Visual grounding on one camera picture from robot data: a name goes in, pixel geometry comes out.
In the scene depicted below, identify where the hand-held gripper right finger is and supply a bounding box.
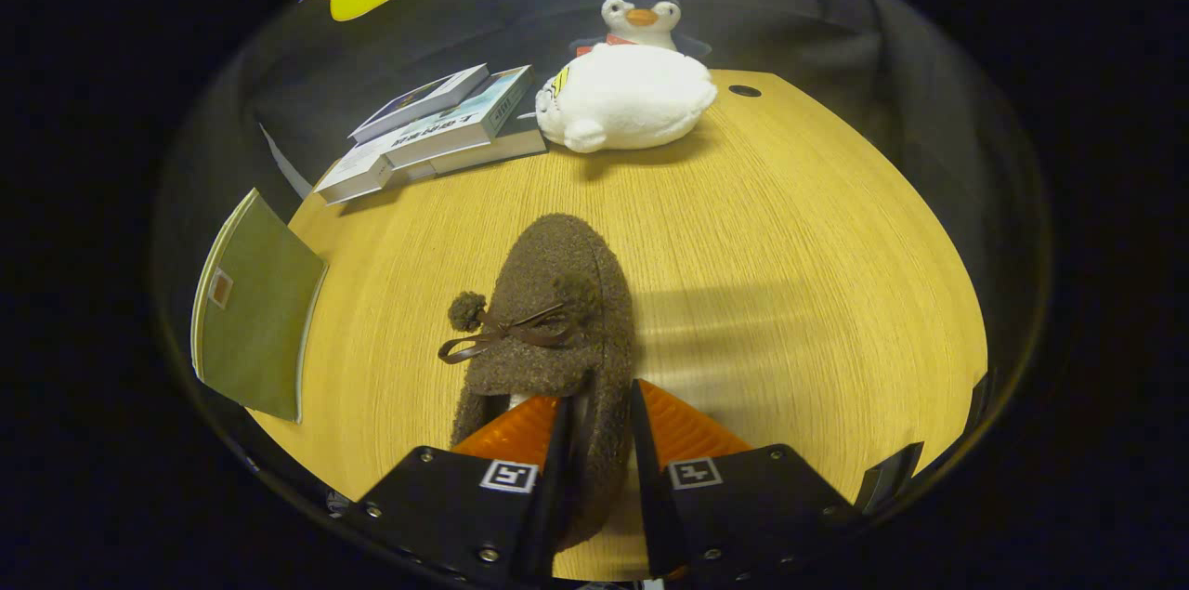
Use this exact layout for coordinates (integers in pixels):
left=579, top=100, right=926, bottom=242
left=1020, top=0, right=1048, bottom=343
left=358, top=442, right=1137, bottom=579
left=630, top=378, right=864, bottom=580

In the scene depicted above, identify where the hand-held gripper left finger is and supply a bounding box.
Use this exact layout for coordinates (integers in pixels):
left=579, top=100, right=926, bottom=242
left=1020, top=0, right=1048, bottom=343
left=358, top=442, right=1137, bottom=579
left=344, top=395, right=574, bottom=586

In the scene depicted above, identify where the brown fuzzy shoe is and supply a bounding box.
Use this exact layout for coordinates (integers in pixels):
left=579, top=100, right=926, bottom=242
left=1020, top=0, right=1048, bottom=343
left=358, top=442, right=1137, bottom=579
left=438, top=214, right=637, bottom=554

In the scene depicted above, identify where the green fabric storage box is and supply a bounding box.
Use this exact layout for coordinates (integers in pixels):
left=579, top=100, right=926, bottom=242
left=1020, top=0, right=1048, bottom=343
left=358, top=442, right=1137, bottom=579
left=190, top=188, right=329, bottom=424

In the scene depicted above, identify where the black cover book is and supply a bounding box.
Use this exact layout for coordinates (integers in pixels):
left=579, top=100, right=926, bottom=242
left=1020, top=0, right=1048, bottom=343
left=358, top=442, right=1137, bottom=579
left=427, top=119, right=549, bottom=178

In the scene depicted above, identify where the white cover book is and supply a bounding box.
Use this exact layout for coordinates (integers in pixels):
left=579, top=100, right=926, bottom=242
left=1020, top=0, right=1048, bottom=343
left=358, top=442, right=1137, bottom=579
left=314, top=144, right=397, bottom=205

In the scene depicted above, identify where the white plush toy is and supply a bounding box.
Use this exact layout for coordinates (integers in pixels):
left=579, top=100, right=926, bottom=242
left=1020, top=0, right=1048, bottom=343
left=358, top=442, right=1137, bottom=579
left=536, top=42, right=718, bottom=154

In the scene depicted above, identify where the small dark-cover book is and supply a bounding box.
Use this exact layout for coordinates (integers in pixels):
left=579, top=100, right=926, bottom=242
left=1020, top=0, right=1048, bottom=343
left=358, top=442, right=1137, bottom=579
left=348, top=63, right=490, bottom=145

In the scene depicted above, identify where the penguin plush toy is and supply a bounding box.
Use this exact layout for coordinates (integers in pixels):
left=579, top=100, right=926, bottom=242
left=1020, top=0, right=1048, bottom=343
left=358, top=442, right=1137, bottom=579
left=569, top=0, right=712, bottom=59

